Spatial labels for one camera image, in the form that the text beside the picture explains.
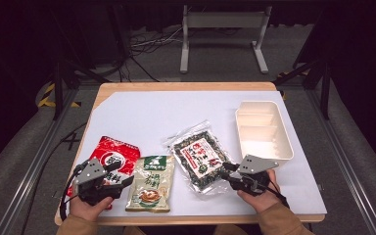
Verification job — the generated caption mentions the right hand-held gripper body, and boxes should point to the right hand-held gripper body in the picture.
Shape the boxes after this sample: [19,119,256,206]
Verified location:
[230,154,280,197]

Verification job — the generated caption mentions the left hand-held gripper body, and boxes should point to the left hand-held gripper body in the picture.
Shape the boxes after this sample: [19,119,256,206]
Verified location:
[72,158,122,207]

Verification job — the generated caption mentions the red seasoning packet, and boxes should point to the red seasoning packet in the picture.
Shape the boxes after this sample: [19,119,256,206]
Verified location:
[67,135,141,210]

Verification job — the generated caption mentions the beige and green food packet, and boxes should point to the beige and green food packet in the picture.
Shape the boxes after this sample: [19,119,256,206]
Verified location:
[125,155,176,213]

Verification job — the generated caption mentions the white plastic container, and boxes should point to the white plastic container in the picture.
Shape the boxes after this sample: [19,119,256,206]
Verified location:
[234,101,295,168]

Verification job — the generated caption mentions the person's left hand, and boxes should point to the person's left hand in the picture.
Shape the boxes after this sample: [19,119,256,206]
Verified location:
[70,195,114,222]

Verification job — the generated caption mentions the person's right hand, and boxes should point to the person's right hand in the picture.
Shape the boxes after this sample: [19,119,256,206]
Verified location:
[237,169,284,215]

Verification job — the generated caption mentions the clear dried seaweed packet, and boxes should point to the clear dried seaweed packet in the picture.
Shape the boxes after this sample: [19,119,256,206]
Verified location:
[162,119,243,196]

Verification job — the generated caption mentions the white paper sheet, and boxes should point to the white paper sheet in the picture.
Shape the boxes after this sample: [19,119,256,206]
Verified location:
[66,90,328,218]

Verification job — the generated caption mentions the black metal stand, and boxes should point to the black metal stand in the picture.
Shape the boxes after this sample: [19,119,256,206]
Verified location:
[273,58,333,120]
[50,58,112,120]

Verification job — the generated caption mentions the yellow and black hazard tape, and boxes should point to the yellow and black hazard tape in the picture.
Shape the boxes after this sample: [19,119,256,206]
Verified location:
[37,82,81,109]

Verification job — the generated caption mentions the white metal stand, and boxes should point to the white metal stand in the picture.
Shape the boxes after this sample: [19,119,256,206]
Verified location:
[179,4,273,74]

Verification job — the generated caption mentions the left hand-held gripper cable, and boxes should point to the left hand-held gripper cable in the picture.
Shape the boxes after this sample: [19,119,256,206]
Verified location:
[59,160,90,221]

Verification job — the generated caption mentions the bundle of floor cables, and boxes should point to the bundle of floor cables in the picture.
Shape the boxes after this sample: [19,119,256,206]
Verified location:
[117,27,185,82]

